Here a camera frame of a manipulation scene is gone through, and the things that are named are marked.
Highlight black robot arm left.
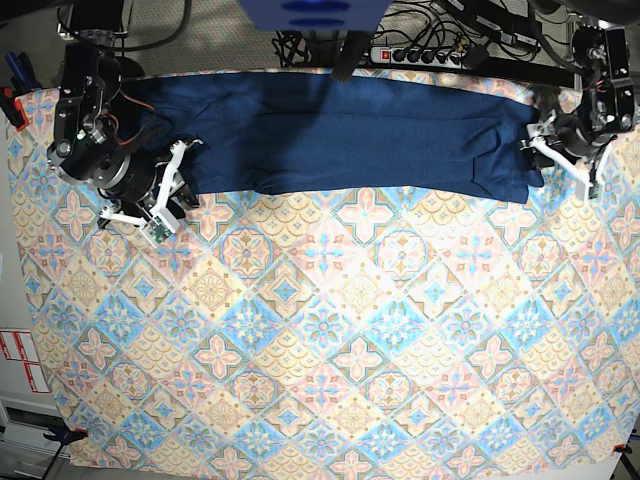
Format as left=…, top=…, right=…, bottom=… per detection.
left=522, top=1, right=639, bottom=201

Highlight blue clamp top left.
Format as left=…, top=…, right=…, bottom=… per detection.
left=4, top=52, right=42, bottom=94

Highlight patterned tile tablecloth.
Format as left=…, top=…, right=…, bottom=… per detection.
left=6, top=90, right=639, bottom=479

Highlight black power adapter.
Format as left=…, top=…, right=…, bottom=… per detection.
left=462, top=44, right=489, bottom=70

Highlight black clamp bottom left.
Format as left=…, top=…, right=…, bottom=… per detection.
left=43, top=426, right=88, bottom=446

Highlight green wrist camera board left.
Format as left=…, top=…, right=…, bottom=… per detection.
left=588, top=185, right=600, bottom=200

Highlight green wrist camera board right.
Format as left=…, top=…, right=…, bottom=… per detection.
left=140, top=214, right=179, bottom=248

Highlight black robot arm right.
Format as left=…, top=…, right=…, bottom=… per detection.
left=47, top=1, right=202, bottom=241

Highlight green wrist camera board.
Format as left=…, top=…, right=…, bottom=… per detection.
left=588, top=185, right=600, bottom=200
left=140, top=214, right=179, bottom=248

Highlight blue long-sleeve T-shirt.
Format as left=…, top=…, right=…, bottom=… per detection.
left=114, top=72, right=544, bottom=203

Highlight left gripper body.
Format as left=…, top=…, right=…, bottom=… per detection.
left=524, top=110, right=615, bottom=168

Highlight black clamp bottom right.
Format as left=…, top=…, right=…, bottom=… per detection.
left=613, top=444, right=633, bottom=455

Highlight white power strip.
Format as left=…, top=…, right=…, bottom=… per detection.
left=369, top=46, right=464, bottom=70

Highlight black red strap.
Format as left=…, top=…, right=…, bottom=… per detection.
left=331, top=30, right=370, bottom=83

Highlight black round stool base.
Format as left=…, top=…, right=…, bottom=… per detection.
left=116, top=56, right=145, bottom=79

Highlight red black clamp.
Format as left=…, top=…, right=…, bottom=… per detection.
left=1, top=87, right=29, bottom=131

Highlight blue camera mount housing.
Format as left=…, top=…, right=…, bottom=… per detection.
left=239, top=0, right=391, bottom=31

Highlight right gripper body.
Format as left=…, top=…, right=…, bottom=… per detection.
left=94, top=152, right=198, bottom=220

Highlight white red labels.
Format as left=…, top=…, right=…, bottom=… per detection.
left=1, top=329, right=50, bottom=394

